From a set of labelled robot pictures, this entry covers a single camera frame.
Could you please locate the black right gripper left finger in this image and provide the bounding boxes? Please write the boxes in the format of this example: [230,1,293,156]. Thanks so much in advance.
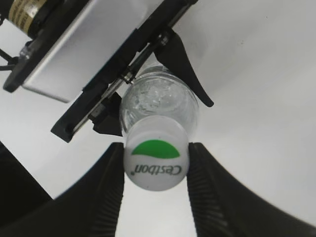
[0,143,124,237]

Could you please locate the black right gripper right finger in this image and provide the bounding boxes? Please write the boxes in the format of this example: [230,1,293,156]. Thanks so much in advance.
[187,143,316,237]

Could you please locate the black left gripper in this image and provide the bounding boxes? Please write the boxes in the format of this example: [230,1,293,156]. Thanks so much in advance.
[51,0,214,143]

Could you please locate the clear Cestbon water bottle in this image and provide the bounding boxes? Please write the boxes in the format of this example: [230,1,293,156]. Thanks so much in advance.
[119,66,199,138]

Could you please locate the white green bottle cap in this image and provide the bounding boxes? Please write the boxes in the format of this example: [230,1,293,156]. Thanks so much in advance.
[123,116,190,192]

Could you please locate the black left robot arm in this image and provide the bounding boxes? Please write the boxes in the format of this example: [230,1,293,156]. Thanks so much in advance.
[0,0,213,142]

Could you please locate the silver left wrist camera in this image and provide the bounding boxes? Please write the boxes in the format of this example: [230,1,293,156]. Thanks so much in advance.
[2,0,168,104]

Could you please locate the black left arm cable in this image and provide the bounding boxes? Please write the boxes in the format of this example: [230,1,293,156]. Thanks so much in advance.
[0,48,20,72]

